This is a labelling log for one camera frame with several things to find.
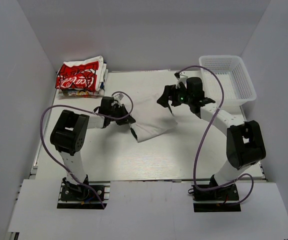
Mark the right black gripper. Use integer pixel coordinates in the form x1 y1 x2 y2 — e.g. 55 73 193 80
157 82 194 108

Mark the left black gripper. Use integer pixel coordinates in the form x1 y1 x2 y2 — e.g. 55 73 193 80
109 103 135 125

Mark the white green raglan t-shirt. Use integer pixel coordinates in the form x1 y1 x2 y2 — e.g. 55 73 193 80
129 93 178 143

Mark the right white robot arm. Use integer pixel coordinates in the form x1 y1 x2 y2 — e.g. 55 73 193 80
156 77 266 200

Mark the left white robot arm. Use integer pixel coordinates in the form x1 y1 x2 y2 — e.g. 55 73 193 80
50 96 136 200

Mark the cartoon print folded t-shirt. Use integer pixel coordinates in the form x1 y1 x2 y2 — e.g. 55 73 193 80
57 89 105 98

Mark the red white folded t-shirt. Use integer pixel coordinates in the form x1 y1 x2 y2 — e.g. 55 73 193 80
55 55 105 92

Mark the white plastic mesh basket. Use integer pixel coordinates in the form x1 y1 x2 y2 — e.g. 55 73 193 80
199 55 257 107

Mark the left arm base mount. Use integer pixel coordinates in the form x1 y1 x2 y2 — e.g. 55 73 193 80
57 177 111 210

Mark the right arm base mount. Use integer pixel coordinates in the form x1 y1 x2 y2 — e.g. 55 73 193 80
187 184 241 213

